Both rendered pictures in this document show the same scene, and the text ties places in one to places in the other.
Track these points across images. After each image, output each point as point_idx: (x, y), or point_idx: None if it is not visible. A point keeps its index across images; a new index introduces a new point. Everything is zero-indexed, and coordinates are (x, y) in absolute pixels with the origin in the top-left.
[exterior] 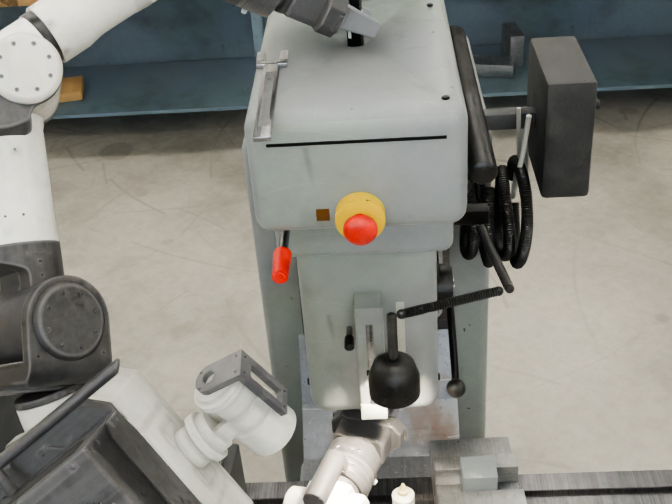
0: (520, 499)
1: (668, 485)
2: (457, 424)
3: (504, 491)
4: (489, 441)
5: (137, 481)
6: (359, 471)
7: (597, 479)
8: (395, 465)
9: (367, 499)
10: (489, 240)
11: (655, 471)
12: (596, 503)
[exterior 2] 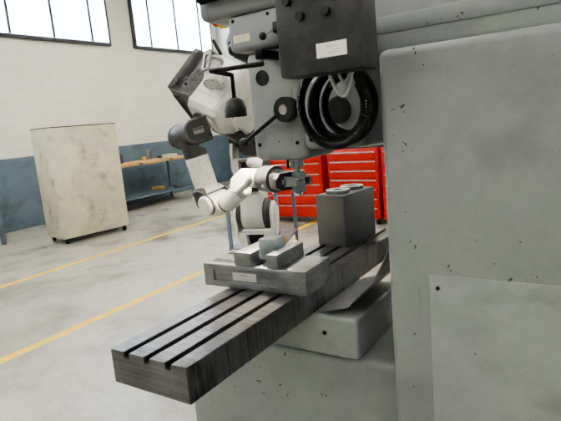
0: (245, 251)
1: (215, 337)
2: (361, 294)
3: (255, 250)
4: (307, 267)
5: (194, 63)
6: (257, 169)
7: (255, 317)
8: (360, 292)
9: (245, 174)
10: (245, 63)
11: (232, 337)
12: (240, 311)
